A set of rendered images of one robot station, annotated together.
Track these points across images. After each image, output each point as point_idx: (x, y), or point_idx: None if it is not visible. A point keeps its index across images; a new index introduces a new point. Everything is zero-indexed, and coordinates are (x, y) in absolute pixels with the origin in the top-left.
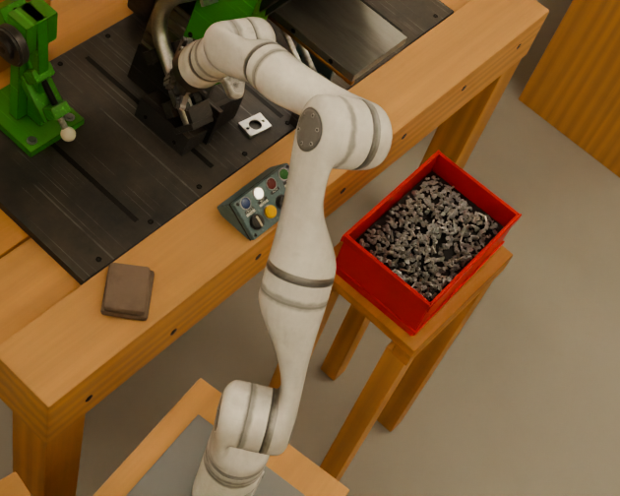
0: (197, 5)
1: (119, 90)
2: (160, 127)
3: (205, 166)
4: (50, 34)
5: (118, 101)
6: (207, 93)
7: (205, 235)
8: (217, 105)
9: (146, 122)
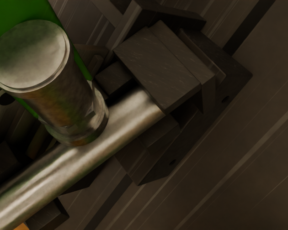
0: None
1: (120, 201)
2: (194, 133)
3: (274, 13)
4: None
5: (145, 204)
6: (97, 54)
7: None
8: (119, 17)
9: (181, 156)
